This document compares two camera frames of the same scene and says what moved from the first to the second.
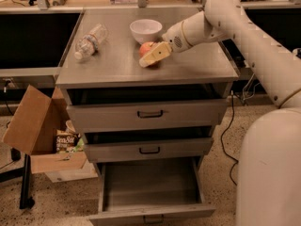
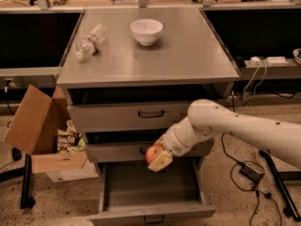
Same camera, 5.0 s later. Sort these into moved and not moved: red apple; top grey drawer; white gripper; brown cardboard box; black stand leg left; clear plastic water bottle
Moved: red apple; white gripper
Not moved: brown cardboard box; clear plastic water bottle; black stand leg left; top grey drawer
